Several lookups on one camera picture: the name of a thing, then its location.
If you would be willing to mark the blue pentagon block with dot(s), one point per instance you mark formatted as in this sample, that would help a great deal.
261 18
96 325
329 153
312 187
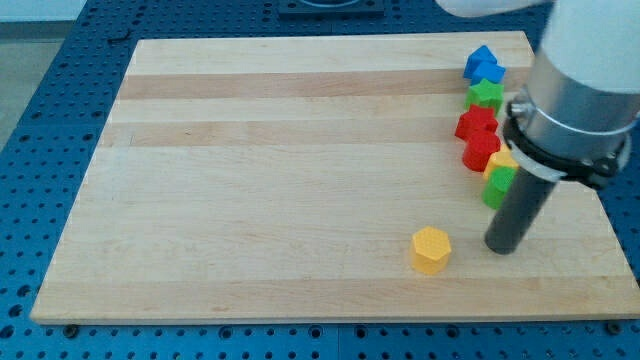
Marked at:
478 56

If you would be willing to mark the yellow hexagon block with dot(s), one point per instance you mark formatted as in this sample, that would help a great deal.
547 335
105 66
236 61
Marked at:
430 250

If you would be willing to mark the green cylinder block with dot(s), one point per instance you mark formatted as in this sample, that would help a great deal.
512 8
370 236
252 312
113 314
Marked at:
497 186

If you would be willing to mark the red star block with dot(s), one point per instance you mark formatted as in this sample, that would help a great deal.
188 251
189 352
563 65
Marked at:
476 118

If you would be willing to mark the red cylinder block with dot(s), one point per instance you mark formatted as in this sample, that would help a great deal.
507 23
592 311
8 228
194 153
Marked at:
480 145

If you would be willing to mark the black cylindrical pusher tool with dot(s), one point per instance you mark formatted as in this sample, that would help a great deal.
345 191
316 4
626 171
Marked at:
520 207

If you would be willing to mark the green star block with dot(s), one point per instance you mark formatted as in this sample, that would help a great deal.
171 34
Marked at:
485 94

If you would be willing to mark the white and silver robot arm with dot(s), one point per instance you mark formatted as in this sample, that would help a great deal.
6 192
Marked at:
573 117

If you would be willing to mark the wooden board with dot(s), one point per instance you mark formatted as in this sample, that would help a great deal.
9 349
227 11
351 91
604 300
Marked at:
280 180

